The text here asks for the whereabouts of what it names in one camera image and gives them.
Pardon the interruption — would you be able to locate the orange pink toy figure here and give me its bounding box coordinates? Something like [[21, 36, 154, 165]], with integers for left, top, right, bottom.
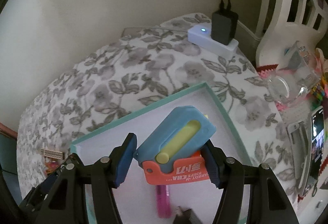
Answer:
[[44, 160, 60, 176]]

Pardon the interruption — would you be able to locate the black cube charger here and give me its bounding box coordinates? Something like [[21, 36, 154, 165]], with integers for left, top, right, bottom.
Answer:
[[173, 206, 203, 224]]

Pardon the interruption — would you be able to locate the pink lighter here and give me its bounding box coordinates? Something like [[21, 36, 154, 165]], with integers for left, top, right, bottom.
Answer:
[[156, 185, 171, 218]]

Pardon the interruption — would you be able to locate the blue orange toy knife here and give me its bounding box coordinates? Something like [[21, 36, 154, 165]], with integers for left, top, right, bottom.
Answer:
[[134, 106, 216, 185]]

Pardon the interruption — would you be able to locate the teal shallow box tray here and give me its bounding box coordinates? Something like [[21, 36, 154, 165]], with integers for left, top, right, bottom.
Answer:
[[71, 83, 251, 223]]

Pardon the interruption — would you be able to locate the smartphone with lit screen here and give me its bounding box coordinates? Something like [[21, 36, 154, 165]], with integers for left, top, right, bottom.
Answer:
[[302, 106, 325, 196]]

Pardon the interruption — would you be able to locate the grey phone stand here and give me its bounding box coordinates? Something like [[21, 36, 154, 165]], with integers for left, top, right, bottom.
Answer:
[[287, 121, 309, 190]]

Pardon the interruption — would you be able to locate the crochet mat red white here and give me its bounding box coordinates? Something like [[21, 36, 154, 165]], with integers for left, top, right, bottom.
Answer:
[[256, 64, 316, 204]]

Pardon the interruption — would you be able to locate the clear glass cup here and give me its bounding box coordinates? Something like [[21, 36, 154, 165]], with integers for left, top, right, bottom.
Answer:
[[267, 41, 321, 107]]

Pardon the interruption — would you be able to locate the colourful toys pile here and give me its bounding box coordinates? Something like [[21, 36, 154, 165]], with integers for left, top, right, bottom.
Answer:
[[311, 48, 327, 102]]

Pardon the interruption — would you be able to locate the floral grey white blanket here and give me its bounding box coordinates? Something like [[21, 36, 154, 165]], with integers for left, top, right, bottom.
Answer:
[[17, 13, 297, 207]]

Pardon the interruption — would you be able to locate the white power strip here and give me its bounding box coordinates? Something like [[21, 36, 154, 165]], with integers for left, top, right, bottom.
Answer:
[[187, 25, 239, 59]]

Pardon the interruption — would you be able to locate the black wall charger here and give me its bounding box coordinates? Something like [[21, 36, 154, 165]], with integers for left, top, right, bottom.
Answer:
[[211, 9, 238, 45]]

